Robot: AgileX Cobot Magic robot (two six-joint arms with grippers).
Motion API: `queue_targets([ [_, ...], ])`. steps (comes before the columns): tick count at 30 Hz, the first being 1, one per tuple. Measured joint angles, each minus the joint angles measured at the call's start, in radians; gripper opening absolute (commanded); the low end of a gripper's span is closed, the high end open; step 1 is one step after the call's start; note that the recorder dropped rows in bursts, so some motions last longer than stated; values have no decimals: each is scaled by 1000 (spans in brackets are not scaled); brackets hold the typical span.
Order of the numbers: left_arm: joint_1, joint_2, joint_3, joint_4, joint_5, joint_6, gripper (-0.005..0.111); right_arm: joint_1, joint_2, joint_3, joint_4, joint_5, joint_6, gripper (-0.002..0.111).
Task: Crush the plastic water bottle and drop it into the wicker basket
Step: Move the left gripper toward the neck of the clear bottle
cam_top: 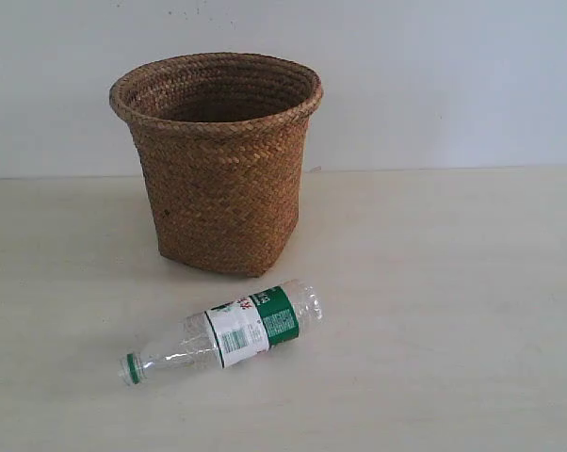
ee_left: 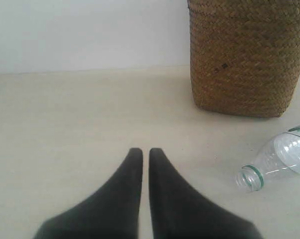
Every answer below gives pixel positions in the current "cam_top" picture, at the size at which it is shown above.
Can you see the brown woven wicker basket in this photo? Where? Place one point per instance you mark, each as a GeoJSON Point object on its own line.
{"type": "Point", "coordinates": [220, 140]}

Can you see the clear plastic bottle green label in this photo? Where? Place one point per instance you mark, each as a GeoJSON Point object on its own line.
{"type": "Point", "coordinates": [228, 334]}

